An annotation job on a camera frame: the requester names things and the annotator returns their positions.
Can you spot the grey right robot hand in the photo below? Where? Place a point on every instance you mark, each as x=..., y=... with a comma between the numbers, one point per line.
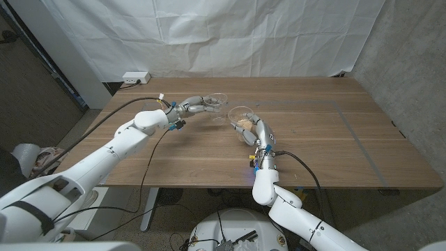
x=265, y=137

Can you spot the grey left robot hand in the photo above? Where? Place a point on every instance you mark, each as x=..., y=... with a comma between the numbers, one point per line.
x=190, y=108

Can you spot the clear plastic cup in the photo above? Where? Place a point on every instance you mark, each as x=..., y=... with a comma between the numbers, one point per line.
x=238, y=113
x=217, y=116

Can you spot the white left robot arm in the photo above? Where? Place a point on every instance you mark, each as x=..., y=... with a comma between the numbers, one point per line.
x=104, y=157

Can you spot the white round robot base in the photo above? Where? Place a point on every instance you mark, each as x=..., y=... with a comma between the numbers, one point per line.
x=240, y=223

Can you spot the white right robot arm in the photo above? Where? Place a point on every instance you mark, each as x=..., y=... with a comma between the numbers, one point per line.
x=296, y=216

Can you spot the white power strip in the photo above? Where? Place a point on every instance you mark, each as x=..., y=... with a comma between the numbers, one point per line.
x=136, y=77

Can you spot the yellow floor object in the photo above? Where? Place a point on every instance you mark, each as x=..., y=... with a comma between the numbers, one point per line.
x=300, y=193

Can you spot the white wrinkled backdrop sheet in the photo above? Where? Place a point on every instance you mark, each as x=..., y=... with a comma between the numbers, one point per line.
x=216, y=38

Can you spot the black round floor object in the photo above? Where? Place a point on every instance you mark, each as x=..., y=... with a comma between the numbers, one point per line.
x=170, y=196

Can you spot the white table leg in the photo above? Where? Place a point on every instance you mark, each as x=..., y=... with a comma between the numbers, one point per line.
x=150, y=209

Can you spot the crumpled patterned cloth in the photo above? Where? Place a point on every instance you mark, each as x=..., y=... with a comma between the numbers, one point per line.
x=47, y=160

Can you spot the grey bubble wrap roll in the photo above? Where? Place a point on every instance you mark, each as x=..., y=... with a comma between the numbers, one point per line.
x=26, y=155

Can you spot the white robot torso edge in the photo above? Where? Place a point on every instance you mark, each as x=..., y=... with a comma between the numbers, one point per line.
x=69, y=247

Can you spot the person in dark clothing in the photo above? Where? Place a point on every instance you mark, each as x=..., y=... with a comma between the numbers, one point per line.
x=8, y=171

